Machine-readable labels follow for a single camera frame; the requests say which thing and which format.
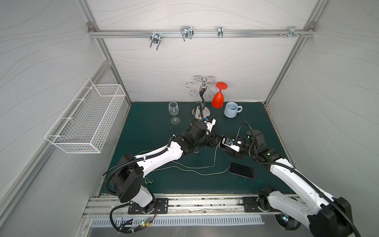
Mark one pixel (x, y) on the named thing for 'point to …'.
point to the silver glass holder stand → (202, 111)
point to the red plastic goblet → (217, 99)
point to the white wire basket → (84, 126)
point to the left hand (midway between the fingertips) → (217, 137)
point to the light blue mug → (231, 109)
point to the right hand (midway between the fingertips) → (230, 141)
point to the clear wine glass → (173, 108)
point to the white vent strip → (140, 222)
